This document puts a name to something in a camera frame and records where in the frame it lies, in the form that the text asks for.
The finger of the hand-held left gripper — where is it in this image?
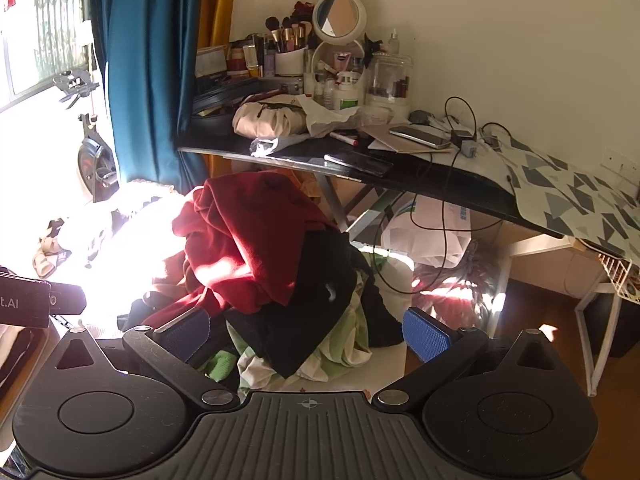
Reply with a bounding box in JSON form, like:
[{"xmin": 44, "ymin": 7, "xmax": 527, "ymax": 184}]
[{"xmin": 50, "ymin": 284, "xmax": 87, "ymax": 314}]

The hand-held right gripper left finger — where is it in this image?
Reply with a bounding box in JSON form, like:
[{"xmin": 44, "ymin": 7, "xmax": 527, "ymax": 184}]
[{"xmin": 54, "ymin": 307, "xmax": 242, "ymax": 410}]

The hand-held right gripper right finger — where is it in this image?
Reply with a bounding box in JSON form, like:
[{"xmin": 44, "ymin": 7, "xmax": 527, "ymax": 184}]
[{"xmin": 372, "ymin": 306, "xmax": 557, "ymax": 408}]

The clear plastic bag of clothes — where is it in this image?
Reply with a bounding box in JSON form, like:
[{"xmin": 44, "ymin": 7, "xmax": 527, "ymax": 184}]
[{"xmin": 410, "ymin": 240, "xmax": 511, "ymax": 332}]

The beige sandal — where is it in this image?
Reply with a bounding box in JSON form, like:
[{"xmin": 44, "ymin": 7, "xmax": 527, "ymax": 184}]
[
  {"xmin": 41, "ymin": 219, "xmax": 72, "ymax": 252},
  {"xmin": 32, "ymin": 237, "xmax": 62, "ymax": 279}
]

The white cloth pile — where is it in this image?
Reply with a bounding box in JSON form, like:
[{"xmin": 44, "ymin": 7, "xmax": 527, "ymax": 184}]
[{"xmin": 50, "ymin": 179, "xmax": 202, "ymax": 311}]

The green white cloth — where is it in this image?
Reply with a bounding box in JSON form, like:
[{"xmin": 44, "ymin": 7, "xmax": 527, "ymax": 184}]
[{"xmin": 200, "ymin": 255, "xmax": 417, "ymax": 397}]

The white paper bag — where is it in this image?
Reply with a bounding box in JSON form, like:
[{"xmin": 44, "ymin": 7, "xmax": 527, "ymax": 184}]
[{"xmin": 381, "ymin": 195, "xmax": 474, "ymax": 269}]

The red garment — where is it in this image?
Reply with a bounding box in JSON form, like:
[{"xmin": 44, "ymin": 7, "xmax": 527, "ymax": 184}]
[{"xmin": 142, "ymin": 172, "xmax": 342, "ymax": 329}]

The black garment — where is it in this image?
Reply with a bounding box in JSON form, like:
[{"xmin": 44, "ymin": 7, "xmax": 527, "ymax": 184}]
[{"xmin": 227, "ymin": 230, "xmax": 407, "ymax": 379}]

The cardboard box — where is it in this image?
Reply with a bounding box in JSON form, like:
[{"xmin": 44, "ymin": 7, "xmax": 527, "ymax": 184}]
[{"xmin": 470, "ymin": 210, "xmax": 617, "ymax": 297}]

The exercise bike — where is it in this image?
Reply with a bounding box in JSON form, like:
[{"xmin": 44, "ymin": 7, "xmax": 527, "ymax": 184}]
[{"xmin": 52, "ymin": 67, "xmax": 119, "ymax": 192}]

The black smartphone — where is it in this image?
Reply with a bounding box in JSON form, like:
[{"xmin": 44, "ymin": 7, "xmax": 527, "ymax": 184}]
[{"xmin": 324, "ymin": 151, "xmax": 395, "ymax": 178}]

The brown notebook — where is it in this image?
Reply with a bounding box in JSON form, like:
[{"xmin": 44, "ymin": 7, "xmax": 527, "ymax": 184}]
[{"xmin": 360, "ymin": 122, "xmax": 453, "ymax": 154}]

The silver smartphone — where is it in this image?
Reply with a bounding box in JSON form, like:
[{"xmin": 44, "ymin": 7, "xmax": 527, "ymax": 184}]
[{"xmin": 389, "ymin": 125, "xmax": 453, "ymax": 150}]

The geometric patterned mat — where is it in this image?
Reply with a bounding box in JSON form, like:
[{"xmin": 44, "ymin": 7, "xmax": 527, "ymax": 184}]
[{"xmin": 500, "ymin": 137, "xmax": 640, "ymax": 256}]

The crumpled clear plastic bag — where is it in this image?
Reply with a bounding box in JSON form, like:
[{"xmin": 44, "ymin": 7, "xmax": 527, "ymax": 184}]
[{"xmin": 250, "ymin": 135, "xmax": 312, "ymax": 159}]

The beige pouch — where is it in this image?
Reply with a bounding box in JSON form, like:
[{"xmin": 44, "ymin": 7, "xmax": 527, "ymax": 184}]
[{"xmin": 232, "ymin": 95, "xmax": 308, "ymax": 138}]

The crumpled white plastic bag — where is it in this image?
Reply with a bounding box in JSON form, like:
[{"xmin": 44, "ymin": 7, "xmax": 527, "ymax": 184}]
[{"xmin": 299, "ymin": 94, "xmax": 362, "ymax": 139}]

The blue curtain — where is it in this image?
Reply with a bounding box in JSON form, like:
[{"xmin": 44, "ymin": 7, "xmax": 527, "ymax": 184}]
[{"xmin": 90, "ymin": 0, "xmax": 211, "ymax": 196}]

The white bottle green label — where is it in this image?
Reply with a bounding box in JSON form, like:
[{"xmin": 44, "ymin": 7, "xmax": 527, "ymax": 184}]
[{"xmin": 334, "ymin": 72, "xmax": 362, "ymax": 111}]

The clear acrylic cosmetic organizer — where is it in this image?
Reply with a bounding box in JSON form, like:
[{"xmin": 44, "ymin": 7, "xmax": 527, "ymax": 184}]
[{"xmin": 366, "ymin": 52, "xmax": 414, "ymax": 107}]

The white brush cup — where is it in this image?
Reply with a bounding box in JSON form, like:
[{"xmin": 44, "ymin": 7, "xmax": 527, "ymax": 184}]
[{"xmin": 275, "ymin": 47, "xmax": 307, "ymax": 77}]

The bunch of makeup brushes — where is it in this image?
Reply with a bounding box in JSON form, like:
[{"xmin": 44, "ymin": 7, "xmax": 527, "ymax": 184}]
[{"xmin": 265, "ymin": 15, "xmax": 313, "ymax": 53}]

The round vanity mirror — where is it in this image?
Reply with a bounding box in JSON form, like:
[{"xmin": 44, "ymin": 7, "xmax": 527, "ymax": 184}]
[{"xmin": 307, "ymin": 0, "xmax": 369, "ymax": 96}]

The black charger cable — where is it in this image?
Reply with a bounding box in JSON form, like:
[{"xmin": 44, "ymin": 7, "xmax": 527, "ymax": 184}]
[{"xmin": 372, "ymin": 147, "xmax": 481, "ymax": 295}]

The white wire basket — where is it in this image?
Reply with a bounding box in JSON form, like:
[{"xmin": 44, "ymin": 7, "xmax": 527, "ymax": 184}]
[{"xmin": 597, "ymin": 250, "xmax": 640, "ymax": 307}]

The white wall socket panel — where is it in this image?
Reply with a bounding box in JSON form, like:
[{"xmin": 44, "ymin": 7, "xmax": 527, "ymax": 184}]
[{"xmin": 602, "ymin": 146, "xmax": 640, "ymax": 187}]

